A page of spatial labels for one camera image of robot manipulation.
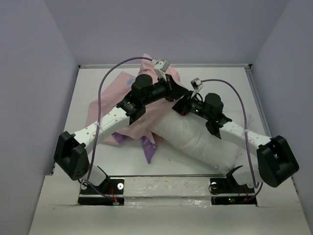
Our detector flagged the aluminium table rail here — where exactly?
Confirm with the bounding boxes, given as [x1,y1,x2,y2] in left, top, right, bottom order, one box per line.
[78,63,252,69]
[245,64,271,136]

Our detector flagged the pink printed pillowcase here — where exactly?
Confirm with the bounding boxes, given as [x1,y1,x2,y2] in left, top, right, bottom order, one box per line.
[85,59,181,164]

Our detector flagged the white pillow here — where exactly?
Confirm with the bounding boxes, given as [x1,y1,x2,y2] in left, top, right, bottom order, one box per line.
[153,110,248,174]

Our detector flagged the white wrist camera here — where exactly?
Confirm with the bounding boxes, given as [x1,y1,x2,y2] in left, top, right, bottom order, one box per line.
[154,59,171,77]
[190,78,203,91]

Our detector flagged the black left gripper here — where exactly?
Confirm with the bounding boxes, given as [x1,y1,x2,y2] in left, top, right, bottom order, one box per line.
[143,74,189,106]

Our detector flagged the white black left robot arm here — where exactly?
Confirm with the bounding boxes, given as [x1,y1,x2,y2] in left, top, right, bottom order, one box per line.
[54,74,189,193]

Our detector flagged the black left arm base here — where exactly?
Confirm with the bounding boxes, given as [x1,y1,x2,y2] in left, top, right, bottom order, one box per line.
[77,177,125,206]

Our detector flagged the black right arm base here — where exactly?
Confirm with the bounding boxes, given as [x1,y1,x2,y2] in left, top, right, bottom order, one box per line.
[208,166,257,206]

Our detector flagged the aluminium right table rail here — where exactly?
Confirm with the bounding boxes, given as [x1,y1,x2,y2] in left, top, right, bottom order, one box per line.
[245,64,271,136]

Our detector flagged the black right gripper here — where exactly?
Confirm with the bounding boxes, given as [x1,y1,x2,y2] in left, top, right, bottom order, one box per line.
[170,90,212,120]

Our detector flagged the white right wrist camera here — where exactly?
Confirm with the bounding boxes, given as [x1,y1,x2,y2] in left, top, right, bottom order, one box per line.
[190,78,203,91]

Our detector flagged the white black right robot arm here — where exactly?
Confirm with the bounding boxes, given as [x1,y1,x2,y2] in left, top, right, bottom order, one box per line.
[173,93,299,192]

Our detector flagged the aluminium back table rail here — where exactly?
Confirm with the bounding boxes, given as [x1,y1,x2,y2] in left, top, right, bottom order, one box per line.
[78,63,252,69]

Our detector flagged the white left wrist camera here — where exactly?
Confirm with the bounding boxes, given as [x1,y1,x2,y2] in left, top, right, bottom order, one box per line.
[154,59,171,77]

